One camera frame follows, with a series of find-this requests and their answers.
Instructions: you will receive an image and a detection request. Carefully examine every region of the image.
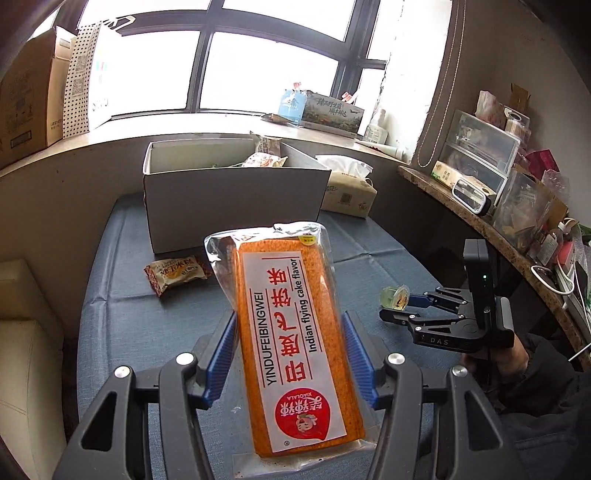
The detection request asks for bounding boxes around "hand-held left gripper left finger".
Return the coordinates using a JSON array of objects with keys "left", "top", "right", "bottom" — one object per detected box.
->
[{"left": 52, "top": 310, "right": 238, "bottom": 480}]

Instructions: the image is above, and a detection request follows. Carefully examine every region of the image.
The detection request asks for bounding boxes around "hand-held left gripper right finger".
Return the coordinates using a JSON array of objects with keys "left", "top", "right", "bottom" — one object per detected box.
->
[{"left": 341, "top": 310, "right": 539, "bottom": 480}]

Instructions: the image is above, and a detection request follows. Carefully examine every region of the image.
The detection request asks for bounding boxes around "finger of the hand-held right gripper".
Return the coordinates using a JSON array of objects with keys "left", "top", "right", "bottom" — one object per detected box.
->
[
  {"left": 406, "top": 286, "right": 472, "bottom": 315},
  {"left": 379, "top": 308, "right": 455, "bottom": 331}
]

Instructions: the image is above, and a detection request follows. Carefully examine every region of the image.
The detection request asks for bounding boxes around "small yellow jelly cup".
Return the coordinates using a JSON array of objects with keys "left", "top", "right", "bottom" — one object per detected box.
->
[{"left": 381, "top": 285, "right": 411, "bottom": 311}]

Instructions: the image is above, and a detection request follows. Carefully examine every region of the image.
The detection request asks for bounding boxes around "orange cake packet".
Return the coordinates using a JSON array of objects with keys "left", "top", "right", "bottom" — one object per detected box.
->
[{"left": 204, "top": 223, "right": 377, "bottom": 462}]

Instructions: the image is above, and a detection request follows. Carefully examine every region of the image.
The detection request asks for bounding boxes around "white cardboard box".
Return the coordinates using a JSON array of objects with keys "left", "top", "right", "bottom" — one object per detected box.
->
[{"left": 142, "top": 138, "right": 332, "bottom": 256}]

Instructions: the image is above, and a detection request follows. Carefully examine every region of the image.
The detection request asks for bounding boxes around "grey white snack packet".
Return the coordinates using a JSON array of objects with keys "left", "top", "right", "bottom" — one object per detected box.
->
[{"left": 252, "top": 133, "right": 283, "bottom": 160}]

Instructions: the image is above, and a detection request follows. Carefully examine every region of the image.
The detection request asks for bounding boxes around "person's right forearm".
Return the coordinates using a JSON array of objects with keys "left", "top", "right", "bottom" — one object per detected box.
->
[{"left": 501, "top": 332, "right": 591, "bottom": 480}]

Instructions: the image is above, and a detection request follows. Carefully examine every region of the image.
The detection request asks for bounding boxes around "marble side shelf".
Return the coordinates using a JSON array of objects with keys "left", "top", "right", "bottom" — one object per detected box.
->
[{"left": 398, "top": 165, "right": 591, "bottom": 358}]

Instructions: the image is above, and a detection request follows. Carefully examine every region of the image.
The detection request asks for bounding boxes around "blue tablecloth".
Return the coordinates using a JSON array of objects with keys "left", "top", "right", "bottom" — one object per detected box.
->
[{"left": 76, "top": 191, "right": 467, "bottom": 480}]

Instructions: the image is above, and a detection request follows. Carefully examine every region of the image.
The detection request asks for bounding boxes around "brown orange snack packet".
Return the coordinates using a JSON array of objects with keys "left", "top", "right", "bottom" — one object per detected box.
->
[{"left": 144, "top": 255, "right": 214, "bottom": 297}]

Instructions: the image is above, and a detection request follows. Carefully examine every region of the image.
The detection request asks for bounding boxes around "white black desk clock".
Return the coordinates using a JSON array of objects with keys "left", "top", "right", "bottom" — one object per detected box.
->
[{"left": 452, "top": 178, "right": 492, "bottom": 215}]

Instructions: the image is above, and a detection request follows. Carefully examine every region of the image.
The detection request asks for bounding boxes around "clear plastic container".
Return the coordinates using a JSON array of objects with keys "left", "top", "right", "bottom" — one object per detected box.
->
[{"left": 493, "top": 168, "right": 568, "bottom": 254}]

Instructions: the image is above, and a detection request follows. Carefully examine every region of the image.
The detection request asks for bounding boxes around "cream green small carton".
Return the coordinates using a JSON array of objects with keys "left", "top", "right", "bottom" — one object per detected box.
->
[{"left": 431, "top": 161, "right": 497, "bottom": 195}]

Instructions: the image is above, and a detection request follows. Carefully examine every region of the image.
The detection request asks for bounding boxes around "soft tissue pack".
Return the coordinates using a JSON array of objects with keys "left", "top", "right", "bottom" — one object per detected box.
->
[{"left": 315, "top": 154, "right": 377, "bottom": 217}]

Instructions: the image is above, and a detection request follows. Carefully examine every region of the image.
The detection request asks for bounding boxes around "white tube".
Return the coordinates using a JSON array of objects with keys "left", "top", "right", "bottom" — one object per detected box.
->
[{"left": 358, "top": 140, "right": 409, "bottom": 162}]

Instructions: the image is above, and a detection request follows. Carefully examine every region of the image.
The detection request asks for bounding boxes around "clear plastic drawer unit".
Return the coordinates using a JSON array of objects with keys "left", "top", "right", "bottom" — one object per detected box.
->
[{"left": 441, "top": 110, "right": 522, "bottom": 195}]

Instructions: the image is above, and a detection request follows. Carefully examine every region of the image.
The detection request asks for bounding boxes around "pink small box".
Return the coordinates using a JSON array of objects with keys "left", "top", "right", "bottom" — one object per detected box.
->
[{"left": 526, "top": 150, "right": 559, "bottom": 181}]

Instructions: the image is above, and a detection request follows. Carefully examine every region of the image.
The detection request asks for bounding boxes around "white plastic bottle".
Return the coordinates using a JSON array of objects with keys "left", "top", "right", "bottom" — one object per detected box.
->
[{"left": 365, "top": 110, "right": 389, "bottom": 144}]

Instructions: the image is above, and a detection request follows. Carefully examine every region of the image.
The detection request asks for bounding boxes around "beige cushion seat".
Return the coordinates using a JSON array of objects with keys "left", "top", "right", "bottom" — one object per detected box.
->
[{"left": 0, "top": 258, "right": 70, "bottom": 480}]

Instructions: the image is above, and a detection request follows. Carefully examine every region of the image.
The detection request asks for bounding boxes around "orange white snack packet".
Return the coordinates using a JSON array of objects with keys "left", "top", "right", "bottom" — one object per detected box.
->
[{"left": 241, "top": 152, "right": 288, "bottom": 169}]

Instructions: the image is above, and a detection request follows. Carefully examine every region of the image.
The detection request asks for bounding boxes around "blue printed carton box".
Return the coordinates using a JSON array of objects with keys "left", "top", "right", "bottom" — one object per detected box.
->
[{"left": 277, "top": 88, "right": 365, "bottom": 137}]

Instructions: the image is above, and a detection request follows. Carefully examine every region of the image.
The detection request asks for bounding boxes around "dotted white paper bag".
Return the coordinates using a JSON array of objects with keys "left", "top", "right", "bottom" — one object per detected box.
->
[{"left": 62, "top": 16, "right": 137, "bottom": 139}]

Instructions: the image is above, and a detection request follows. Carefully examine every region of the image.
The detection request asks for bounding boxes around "brown cardboard box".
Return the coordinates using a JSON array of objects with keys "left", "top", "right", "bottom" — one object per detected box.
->
[{"left": 0, "top": 25, "right": 77, "bottom": 169}]

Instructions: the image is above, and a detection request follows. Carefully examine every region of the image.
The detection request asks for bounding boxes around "beaded blind cord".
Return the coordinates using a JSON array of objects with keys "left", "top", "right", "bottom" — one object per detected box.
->
[{"left": 411, "top": 0, "right": 467, "bottom": 169}]

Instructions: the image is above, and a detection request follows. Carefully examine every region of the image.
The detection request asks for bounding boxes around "black window frame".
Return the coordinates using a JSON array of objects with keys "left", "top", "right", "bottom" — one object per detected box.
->
[{"left": 111, "top": 0, "right": 398, "bottom": 116}]

